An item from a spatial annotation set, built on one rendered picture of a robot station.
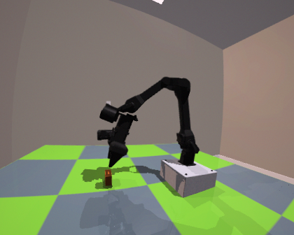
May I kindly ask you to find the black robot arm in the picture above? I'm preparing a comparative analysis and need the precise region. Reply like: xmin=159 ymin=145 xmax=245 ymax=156
xmin=97 ymin=77 xmax=200 ymax=166

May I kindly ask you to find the orange block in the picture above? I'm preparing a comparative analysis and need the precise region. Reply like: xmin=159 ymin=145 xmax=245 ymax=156
xmin=105 ymin=169 xmax=112 ymax=186

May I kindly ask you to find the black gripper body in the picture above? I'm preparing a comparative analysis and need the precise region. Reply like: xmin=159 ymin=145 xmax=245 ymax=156
xmin=108 ymin=125 xmax=129 ymax=155

